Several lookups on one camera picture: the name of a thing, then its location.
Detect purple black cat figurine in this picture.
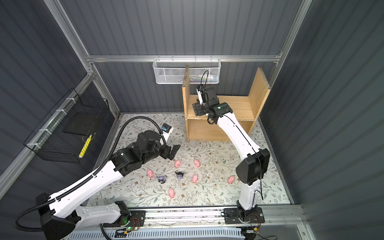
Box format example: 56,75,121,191
157,176,167,184
175,172,184,180

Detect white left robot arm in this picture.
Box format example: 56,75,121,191
37,131,180,240

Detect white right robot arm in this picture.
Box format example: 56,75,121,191
193,84,270,211

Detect wooden shelf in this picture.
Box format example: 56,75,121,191
182,65,272,143

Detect pink pig toy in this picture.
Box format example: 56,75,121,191
147,169,154,178
175,160,181,168
169,188,175,199
228,176,235,184
194,160,201,168
192,174,199,184

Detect items in mesh basket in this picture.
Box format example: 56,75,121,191
190,75,220,84

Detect yellow marker pen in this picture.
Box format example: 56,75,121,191
79,135,93,159

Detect white vented cover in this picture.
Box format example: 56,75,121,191
67,227,245,240

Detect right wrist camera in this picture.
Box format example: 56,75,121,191
197,84,207,105

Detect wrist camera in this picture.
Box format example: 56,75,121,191
197,84,207,105
162,124,173,143

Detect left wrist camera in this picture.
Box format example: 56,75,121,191
162,124,173,143

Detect white wire mesh basket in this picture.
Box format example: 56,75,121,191
152,57,222,85

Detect black wire basket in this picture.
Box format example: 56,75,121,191
24,91,110,164

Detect black corrugated cable conduit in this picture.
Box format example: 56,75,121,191
12,116,164,232

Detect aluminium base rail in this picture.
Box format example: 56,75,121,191
132,205,308,230

